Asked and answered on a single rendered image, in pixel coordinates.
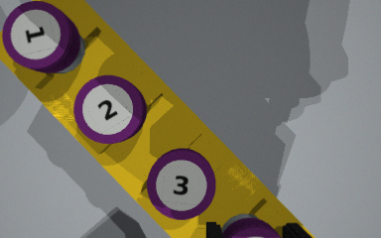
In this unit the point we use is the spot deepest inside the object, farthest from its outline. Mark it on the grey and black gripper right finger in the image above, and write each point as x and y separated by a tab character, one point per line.
294	230

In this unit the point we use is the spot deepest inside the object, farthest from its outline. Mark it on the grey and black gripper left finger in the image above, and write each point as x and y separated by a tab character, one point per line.
213	230

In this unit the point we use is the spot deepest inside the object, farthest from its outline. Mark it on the yellow tube rack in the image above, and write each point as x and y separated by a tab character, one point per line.
169	125

